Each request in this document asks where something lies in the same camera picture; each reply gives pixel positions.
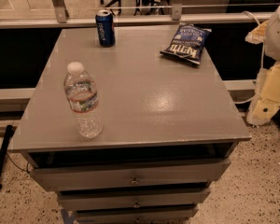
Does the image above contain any top grey drawer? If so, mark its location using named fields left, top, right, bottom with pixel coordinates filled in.
left=32, top=158, right=231, bottom=191

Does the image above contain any white cable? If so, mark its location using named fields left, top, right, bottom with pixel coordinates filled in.
left=232, top=10, right=267, bottom=105

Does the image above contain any black bar on floor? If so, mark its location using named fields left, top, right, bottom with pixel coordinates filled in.
left=0, top=125, right=14, bottom=189

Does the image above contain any grey drawer cabinet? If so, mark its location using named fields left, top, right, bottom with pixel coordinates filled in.
left=8, top=25, right=252, bottom=224

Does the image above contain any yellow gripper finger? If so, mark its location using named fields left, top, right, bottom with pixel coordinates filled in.
left=246, top=61, right=280, bottom=125
left=245, top=21, right=268, bottom=45

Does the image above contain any metal railing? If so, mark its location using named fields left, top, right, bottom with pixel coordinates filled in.
left=0, top=0, right=280, bottom=29

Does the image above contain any blue kettle chips bag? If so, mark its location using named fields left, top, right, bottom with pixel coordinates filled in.
left=161, top=23, right=212, bottom=65

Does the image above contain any thin black floor cable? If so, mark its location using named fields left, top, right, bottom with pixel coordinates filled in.
left=0, top=143, right=32, bottom=174

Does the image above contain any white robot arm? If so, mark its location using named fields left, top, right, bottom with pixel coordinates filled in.
left=245, top=6, right=280, bottom=125

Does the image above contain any bottom grey drawer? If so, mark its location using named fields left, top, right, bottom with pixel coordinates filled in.
left=75, top=205, right=198, bottom=224

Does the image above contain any middle grey drawer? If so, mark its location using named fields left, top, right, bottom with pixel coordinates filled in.
left=58, top=188, right=210, bottom=211

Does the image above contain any clear plastic water bottle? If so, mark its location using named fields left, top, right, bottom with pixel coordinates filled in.
left=63, top=62, right=103, bottom=139

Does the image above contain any blue pepsi can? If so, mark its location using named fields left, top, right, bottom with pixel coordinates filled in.
left=95, top=9, right=115, bottom=47

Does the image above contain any grey drawer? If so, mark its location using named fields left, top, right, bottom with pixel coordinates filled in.
left=32, top=158, right=231, bottom=191
left=58, top=188, right=210, bottom=211
left=75, top=205, right=198, bottom=224

